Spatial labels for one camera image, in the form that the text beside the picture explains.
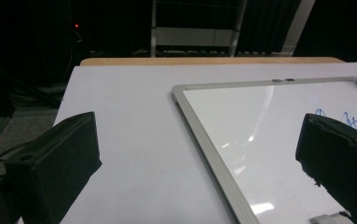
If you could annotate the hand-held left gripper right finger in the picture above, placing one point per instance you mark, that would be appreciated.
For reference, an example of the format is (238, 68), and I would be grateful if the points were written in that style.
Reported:
(340, 158)

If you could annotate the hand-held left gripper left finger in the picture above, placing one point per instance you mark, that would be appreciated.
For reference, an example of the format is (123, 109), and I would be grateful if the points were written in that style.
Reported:
(55, 165)

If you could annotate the silver framed whiteboard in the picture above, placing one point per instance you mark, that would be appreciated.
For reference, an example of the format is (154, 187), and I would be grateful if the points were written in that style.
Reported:
(260, 130)

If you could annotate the white table cover sheet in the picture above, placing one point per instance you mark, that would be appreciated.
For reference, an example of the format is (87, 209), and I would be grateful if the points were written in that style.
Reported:
(135, 124)

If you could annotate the white slanted post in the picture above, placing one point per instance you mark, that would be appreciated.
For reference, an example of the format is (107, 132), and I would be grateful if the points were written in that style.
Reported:
(298, 26)

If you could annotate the metal stand frame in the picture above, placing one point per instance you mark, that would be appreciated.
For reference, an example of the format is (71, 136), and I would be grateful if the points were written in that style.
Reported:
(194, 36)

